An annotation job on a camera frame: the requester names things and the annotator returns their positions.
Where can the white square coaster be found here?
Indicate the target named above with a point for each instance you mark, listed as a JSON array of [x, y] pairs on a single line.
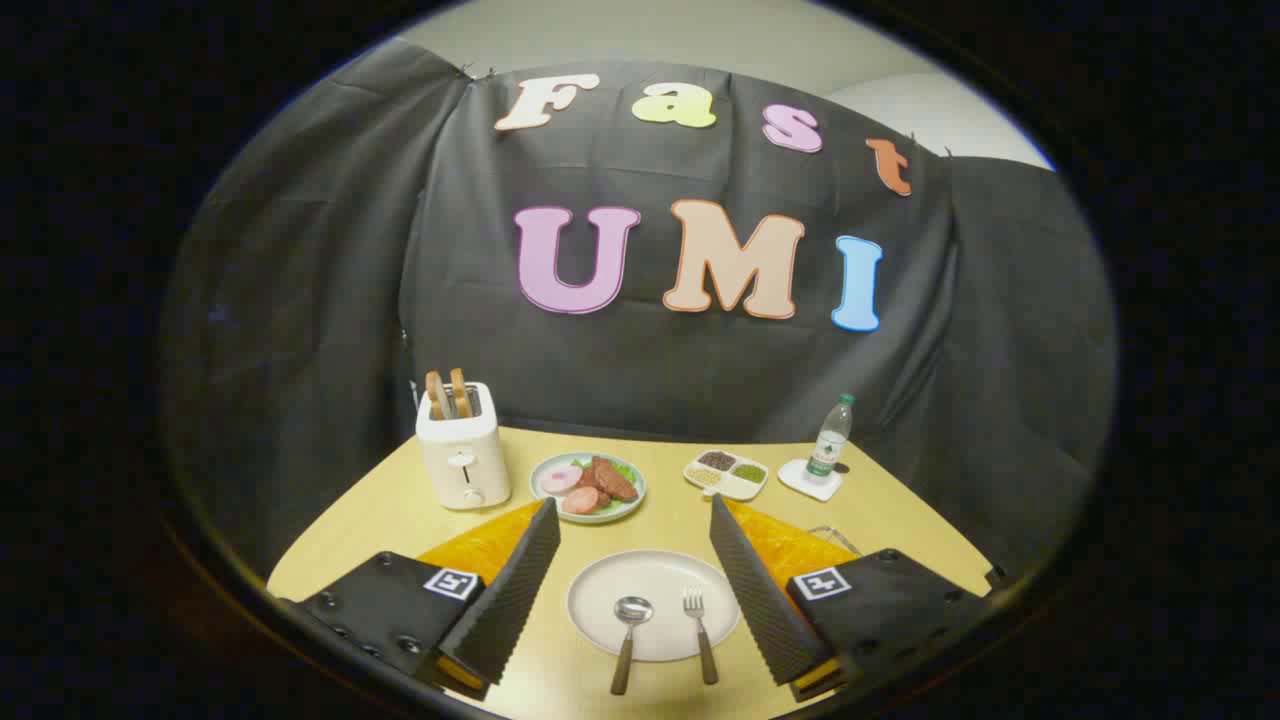
[[798, 486]]

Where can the small brown meat piece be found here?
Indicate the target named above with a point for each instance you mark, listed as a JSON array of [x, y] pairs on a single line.
[[589, 478]]

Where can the green bean pile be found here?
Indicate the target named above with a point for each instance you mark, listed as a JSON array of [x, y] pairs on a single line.
[[749, 473]]

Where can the dark brown grain pile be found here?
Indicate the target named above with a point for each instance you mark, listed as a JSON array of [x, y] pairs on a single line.
[[717, 460]]

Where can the pale bean pile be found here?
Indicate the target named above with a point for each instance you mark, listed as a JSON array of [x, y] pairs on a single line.
[[704, 477]]

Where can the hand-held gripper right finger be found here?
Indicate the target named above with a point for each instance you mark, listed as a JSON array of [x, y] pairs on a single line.
[[765, 600]]

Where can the pink ham slice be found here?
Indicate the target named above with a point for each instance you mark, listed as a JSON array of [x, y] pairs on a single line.
[[560, 480]]

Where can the white divided tray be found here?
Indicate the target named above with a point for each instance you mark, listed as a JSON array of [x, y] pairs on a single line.
[[740, 489]]

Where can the clear water bottle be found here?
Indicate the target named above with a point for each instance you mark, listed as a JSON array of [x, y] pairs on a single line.
[[828, 445]]

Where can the white toaster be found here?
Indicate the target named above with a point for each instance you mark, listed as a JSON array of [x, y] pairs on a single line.
[[460, 450]]

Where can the brown meat patty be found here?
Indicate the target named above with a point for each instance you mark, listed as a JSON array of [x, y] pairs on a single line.
[[614, 481]]

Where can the white round plate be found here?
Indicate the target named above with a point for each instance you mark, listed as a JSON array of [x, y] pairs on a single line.
[[655, 575]]

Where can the green lettuce leaf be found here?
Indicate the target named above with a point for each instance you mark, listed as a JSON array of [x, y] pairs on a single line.
[[626, 468]]

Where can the toast slice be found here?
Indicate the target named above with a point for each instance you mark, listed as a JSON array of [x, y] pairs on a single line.
[[436, 395], [460, 390]]

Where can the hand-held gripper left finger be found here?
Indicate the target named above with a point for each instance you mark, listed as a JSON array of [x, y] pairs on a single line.
[[505, 600]]

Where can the pale green food plate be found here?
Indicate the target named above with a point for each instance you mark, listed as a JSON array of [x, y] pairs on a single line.
[[632, 480]]

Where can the red sausage slice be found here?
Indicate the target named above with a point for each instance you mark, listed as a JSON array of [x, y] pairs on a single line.
[[580, 500]]

